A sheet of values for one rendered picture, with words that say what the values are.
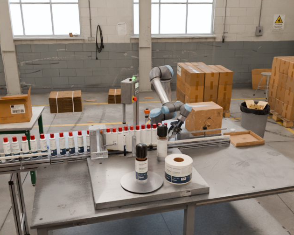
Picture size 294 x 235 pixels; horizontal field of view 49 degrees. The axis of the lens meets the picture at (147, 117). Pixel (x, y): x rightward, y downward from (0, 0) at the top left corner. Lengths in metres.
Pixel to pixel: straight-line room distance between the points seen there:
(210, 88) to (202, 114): 3.02
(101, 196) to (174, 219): 1.08
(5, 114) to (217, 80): 3.81
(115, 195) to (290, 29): 7.61
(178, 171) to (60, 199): 0.83
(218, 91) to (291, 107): 1.30
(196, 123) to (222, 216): 0.90
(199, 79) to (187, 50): 2.29
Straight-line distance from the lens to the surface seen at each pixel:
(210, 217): 3.20
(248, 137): 3.39
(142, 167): 2.27
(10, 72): 8.44
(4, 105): 4.02
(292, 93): 6.13
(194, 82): 6.08
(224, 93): 6.31
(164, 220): 3.11
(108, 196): 2.24
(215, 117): 3.28
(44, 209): 2.29
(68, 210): 2.24
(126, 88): 2.73
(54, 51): 8.17
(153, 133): 2.87
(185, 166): 2.31
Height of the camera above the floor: 2.10
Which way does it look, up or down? 19 degrees down
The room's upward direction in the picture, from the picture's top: straight up
